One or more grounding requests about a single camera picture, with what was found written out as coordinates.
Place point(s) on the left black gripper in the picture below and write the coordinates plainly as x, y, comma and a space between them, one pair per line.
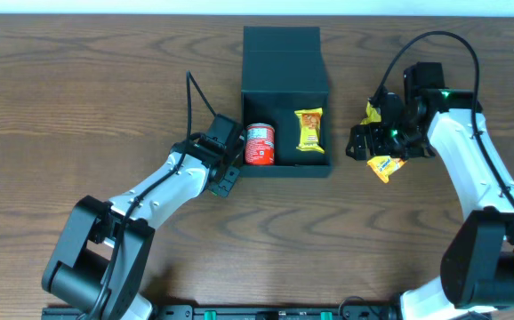
228, 179

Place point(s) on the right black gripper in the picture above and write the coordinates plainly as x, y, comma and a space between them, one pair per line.
359, 143

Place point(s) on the red Pringles can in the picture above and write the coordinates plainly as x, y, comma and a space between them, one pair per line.
260, 148

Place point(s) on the yellow orange snack packet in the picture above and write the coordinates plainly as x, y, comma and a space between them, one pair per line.
310, 123

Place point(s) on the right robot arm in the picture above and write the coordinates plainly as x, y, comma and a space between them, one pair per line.
477, 270

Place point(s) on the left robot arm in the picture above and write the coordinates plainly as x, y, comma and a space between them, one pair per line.
100, 258

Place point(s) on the orange yellow biscuit packet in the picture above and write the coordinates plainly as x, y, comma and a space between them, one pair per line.
384, 166

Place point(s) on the dark green open box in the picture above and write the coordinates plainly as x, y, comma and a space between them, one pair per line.
283, 71

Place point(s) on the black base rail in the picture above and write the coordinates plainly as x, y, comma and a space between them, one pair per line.
350, 312

